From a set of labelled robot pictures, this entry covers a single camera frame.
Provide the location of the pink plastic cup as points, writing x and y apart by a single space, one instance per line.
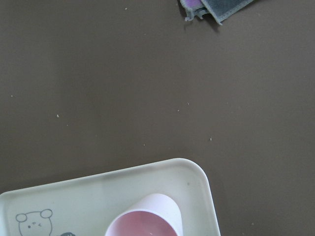
154 215

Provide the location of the cream rabbit tray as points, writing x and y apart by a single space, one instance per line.
86 206

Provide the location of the grey folded cloth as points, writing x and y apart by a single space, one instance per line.
219 9

